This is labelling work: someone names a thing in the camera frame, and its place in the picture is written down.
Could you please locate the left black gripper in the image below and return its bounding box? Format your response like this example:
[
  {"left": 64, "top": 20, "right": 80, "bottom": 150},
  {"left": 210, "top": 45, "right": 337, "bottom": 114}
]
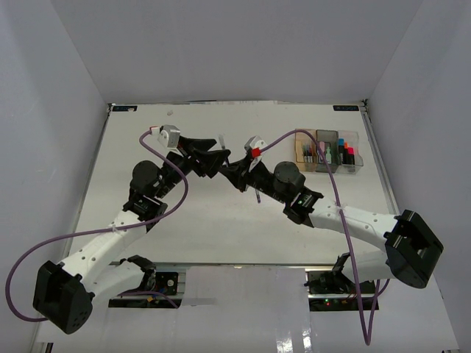
[{"left": 155, "top": 136, "right": 230, "bottom": 199}]

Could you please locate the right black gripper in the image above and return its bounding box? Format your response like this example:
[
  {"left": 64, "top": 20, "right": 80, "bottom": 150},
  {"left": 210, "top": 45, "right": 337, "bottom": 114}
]
[{"left": 219, "top": 157, "right": 288, "bottom": 205}]

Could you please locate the purple gel pen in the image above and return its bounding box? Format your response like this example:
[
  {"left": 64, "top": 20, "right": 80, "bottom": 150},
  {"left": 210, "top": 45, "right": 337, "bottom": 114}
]
[{"left": 255, "top": 189, "right": 261, "bottom": 204}]

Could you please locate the green translucent correction tape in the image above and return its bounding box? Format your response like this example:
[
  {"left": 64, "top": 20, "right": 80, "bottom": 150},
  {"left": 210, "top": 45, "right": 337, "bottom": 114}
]
[{"left": 325, "top": 146, "right": 332, "bottom": 164}]

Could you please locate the orange cap black highlighter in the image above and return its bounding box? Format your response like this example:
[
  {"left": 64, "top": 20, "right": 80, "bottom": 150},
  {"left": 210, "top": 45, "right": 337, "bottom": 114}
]
[{"left": 345, "top": 142, "right": 350, "bottom": 165}]

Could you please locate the blue cap black highlighter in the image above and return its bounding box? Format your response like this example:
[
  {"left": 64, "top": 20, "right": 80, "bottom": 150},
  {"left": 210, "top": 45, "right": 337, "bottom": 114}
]
[{"left": 338, "top": 138, "right": 347, "bottom": 165}]

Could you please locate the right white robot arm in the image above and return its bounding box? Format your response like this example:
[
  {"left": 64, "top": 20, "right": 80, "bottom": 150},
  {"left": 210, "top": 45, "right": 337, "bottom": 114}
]
[{"left": 219, "top": 159, "right": 444, "bottom": 293}]

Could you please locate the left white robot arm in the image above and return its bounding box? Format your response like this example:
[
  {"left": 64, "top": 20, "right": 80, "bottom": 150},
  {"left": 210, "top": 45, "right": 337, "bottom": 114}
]
[{"left": 32, "top": 137, "right": 230, "bottom": 335}]

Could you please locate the clear pen cap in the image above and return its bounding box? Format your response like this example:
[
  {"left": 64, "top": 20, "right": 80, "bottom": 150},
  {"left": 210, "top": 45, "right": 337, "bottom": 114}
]
[{"left": 218, "top": 135, "right": 226, "bottom": 150}]

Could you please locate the brown translucent container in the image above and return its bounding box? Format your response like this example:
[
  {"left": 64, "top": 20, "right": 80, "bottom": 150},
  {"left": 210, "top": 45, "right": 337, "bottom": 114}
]
[{"left": 294, "top": 132, "right": 318, "bottom": 173}]

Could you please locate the grey translucent container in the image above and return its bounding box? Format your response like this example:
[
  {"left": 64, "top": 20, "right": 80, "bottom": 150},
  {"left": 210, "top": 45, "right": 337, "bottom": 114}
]
[{"left": 316, "top": 129, "right": 339, "bottom": 173}]

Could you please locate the left blue table label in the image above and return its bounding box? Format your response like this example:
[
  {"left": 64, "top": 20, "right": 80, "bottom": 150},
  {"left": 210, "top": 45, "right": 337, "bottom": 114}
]
[{"left": 112, "top": 105, "right": 138, "bottom": 113}]

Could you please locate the blue table label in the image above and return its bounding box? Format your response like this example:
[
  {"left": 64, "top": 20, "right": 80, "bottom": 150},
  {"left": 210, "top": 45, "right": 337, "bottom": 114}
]
[
  {"left": 333, "top": 105, "right": 359, "bottom": 112},
  {"left": 112, "top": 105, "right": 138, "bottom": 113}
]

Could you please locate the pink cap black highlighter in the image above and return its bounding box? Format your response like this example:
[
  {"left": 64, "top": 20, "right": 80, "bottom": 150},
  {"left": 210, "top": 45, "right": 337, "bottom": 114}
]
[{"left": 347, "top": 147, "right": 358, "bottom": 165}]

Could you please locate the right blue table label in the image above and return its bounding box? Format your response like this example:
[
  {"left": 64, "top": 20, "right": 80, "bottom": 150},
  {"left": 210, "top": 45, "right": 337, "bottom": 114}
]
[{"left": 333, "top": 105, "right": 359, "bottom": 112}]

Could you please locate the clear translucent container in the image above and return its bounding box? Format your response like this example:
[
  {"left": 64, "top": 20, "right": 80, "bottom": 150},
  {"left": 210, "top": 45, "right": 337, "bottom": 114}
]
[{"left": 337, "top": 130, "right": 364, "bottom": 174}]

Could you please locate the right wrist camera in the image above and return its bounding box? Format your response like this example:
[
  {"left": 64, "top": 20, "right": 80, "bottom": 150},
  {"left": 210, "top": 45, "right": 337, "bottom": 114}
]
[{"left": 244, "top": 135, "right": 266, "bottom": 172}]

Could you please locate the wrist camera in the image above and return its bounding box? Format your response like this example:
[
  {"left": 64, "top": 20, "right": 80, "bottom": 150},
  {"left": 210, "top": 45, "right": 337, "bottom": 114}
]
[
  {"left": 149, "top": 124, "right": 180, "bottom": 149},
  {"left": 244, "top": 135, "right": 266, "bottom": 172}
]

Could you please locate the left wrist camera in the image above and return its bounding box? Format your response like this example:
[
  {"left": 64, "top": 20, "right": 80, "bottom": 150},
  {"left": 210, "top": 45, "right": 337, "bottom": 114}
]
[{"left": 149, "top": 124, "right": 180, "bottom": 149}]

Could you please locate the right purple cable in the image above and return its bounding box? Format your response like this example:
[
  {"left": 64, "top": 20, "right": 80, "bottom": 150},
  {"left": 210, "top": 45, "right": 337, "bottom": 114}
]
[{"left": 252, "top": 128, "right": 392, "bottom": 346}]

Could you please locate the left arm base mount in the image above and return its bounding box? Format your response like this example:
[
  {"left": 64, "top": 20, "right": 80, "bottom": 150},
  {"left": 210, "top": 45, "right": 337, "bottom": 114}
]
[{"left": 108, "top": 271, "right": 183, "bottom": 309}]

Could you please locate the aluminium table frame rail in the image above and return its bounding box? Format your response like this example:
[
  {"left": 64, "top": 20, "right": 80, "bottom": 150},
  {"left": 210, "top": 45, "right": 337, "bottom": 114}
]
[{"left": 360, "top": 99, "right": 420, "bottom": 266}]

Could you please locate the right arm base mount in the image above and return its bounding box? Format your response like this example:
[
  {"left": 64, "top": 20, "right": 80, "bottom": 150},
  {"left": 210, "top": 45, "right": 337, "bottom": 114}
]
[{"left": 304, "top": 254, "right": 359, "bottom": 313}]

